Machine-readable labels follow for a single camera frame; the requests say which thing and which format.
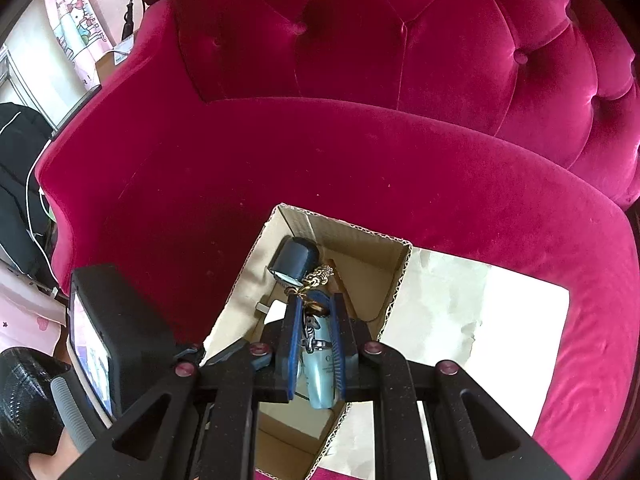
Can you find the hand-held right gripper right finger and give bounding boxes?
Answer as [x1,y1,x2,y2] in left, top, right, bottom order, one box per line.
[327,294,571,480]

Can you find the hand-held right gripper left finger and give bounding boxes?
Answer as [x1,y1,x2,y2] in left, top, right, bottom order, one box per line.
[75,294,306,480]

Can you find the pale blue bottle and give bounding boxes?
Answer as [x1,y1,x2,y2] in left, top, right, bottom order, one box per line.
[297,305,343,409]

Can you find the white charger plug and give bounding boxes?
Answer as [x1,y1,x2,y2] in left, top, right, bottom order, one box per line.
[257,300,288,326]

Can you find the metal chain keychain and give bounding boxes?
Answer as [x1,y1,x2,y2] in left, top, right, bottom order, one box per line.
[284,262,335,361]

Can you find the cardboard box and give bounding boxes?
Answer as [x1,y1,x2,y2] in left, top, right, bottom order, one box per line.
[200,203,413,480]

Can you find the dark blue round jar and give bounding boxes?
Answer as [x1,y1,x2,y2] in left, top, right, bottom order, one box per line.
[270,236,320,286]

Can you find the person's left hand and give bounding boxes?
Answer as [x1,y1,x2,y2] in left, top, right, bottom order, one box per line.
[27,427,83,480]

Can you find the white pink printed cloth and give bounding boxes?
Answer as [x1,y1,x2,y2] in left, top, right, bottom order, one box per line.
[0,270,66,356]

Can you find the person's plaid trousers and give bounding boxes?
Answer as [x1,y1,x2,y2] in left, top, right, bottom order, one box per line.
[0,347,68,480]

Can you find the brown paper sheet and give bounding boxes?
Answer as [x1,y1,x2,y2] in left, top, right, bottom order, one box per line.
[320,246,571,480]

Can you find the black jacket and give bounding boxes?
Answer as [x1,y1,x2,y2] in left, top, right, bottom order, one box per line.
[0,102,56,281]

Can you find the red velvet tufted sofa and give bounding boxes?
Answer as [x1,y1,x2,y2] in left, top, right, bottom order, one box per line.
[35,0,640,480]

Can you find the metal rack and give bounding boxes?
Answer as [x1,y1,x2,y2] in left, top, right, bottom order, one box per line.
[0,45,51,131]

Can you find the pink cartoon curtain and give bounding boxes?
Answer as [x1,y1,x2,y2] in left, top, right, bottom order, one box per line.
[42,0,118,91]

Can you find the black power adapter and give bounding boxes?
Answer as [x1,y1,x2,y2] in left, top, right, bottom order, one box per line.
[121,0,147,41]

